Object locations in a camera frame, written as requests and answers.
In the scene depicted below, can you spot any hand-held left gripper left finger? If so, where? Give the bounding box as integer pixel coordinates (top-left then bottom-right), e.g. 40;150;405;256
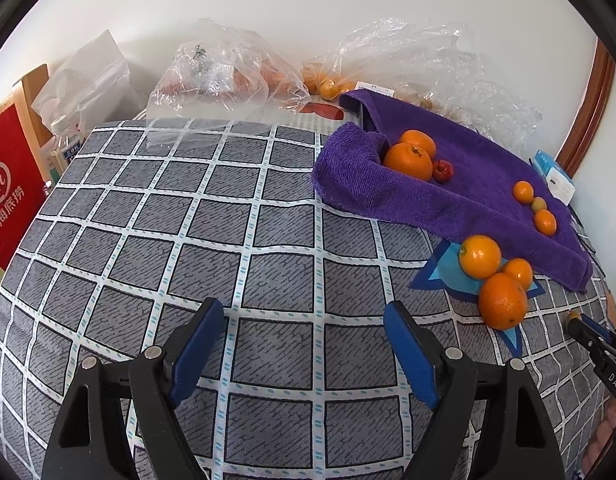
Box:
44;297;225;480

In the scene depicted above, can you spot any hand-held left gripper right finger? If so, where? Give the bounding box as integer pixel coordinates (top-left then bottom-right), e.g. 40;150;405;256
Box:
383;301;564;480

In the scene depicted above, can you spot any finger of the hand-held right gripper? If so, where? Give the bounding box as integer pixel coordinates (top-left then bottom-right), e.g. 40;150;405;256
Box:
567;312;616;361

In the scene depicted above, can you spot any large orange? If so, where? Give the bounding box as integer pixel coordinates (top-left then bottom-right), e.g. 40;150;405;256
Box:
478;272;529;331
384;142;433;181
459;234;503;280
399;129;437;158

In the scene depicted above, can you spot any purple towel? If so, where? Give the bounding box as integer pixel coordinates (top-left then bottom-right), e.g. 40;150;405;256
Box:
312;87;594;293

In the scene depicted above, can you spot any person's right hand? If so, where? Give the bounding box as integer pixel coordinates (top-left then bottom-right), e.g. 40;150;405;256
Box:
587;404;616;471

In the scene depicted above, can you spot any grey checked tablecloth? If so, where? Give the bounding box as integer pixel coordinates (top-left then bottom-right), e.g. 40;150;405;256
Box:
0;115;616;480

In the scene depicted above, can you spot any blue and white tissue pack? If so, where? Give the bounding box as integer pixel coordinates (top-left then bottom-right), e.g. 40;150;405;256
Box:
533;149;576;206

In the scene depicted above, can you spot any clear plastic bottle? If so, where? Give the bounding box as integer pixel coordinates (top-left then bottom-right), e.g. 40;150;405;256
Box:
48;116;86;181

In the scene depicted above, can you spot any clear plastic bag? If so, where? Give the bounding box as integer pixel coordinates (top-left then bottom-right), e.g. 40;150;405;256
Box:
395;77;545;153
146;18;311;148
302;19;461;111

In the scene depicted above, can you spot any red paper bag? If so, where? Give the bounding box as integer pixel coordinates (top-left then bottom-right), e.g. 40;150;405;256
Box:
0;107;56;271

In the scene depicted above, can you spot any red packet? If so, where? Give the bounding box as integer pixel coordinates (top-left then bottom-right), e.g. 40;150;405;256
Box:
299;102;345;121

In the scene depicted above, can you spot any bag of oranges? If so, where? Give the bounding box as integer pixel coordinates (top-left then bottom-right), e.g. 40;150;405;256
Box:
233;60;299;101

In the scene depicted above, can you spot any pile of bagged oranges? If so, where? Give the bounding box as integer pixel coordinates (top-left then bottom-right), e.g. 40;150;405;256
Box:
302;62;356;101

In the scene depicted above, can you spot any white plastic bag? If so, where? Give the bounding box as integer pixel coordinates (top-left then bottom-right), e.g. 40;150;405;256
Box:
32;30;138;126

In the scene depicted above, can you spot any wooden board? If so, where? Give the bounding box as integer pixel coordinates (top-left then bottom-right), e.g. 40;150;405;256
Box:
10;64;51;126

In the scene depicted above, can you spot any brown wooden door frame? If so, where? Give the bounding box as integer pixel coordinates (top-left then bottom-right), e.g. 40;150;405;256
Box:
555;37;616;178

